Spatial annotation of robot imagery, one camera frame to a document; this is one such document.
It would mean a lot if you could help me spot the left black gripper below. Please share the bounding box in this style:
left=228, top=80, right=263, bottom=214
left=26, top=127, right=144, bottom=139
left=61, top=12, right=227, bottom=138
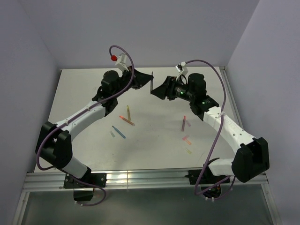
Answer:
left=112, top=66, right=153, bottom=98

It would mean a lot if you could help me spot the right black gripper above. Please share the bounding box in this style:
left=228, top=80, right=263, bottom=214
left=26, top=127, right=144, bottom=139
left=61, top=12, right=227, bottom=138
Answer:
left=150, top=76, right=195, bottom=102

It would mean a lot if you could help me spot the purple pen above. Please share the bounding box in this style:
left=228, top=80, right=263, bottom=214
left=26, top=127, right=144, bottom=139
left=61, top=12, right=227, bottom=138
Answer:
left=150, top=71, right=154, bottom=93

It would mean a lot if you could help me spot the pink pen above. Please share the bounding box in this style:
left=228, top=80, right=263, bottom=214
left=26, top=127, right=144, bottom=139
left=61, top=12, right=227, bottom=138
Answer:
left=181, top=115, right=186, bottom=132

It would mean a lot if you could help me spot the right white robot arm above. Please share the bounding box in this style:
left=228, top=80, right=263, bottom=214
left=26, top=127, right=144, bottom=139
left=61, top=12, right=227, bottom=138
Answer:
left=151, top=73, right=270, bottom=183

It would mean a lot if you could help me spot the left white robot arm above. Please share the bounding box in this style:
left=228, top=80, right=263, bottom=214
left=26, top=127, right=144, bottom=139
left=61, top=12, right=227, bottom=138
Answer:
left=36, top=68, right=153, bottom=187

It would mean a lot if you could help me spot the yellow pen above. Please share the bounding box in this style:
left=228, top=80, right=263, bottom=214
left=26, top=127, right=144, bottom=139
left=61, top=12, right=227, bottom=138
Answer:
left=127, top=105, right=131, bottom=121

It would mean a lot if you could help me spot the orange pen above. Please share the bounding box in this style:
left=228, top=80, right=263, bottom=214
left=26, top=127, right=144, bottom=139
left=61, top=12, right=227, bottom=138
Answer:
left=119, top=116, right=135, bottom=126

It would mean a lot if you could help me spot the blue pen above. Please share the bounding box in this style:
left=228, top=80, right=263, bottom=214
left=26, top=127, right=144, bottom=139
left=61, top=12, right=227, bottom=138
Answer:
left=112, top=126, right=126, bottom=139

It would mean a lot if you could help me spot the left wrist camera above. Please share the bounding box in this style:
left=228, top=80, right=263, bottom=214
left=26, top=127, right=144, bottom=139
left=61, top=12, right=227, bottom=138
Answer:
left=111, top=53, right=128, bottom=72

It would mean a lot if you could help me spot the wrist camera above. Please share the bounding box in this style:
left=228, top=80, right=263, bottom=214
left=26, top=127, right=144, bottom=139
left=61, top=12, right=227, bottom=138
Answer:
left=111, top=53, right=128, bottom=72
left=175, top=61, right=188, bottom=81

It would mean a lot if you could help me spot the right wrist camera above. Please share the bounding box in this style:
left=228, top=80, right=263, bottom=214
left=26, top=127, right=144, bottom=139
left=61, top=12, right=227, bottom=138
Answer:
left=175, top=61, right=188, bottom=81

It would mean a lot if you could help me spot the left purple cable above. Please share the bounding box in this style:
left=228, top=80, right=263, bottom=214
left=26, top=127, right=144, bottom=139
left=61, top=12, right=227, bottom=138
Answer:
left=35, top=45, right=135, bottom=171

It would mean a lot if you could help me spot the purple cable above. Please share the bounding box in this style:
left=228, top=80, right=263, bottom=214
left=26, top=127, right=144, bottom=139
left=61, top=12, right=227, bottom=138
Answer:
left=35, top=45, right=135, bottom=171
left=194, top=59, right=236, bottom=200

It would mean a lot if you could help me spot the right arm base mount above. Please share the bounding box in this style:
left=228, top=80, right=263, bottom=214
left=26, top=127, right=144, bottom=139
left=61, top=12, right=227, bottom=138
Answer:
left=184, top=158, right=226, bottom=200

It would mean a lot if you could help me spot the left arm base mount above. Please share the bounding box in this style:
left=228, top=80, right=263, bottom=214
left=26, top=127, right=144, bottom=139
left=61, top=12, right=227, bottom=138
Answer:
left=63, top=172, right=107, bottom=207

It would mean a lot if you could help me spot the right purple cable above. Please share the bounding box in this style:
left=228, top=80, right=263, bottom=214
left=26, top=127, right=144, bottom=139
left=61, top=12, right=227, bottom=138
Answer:
left=194, top=59, right=236, bottom=200

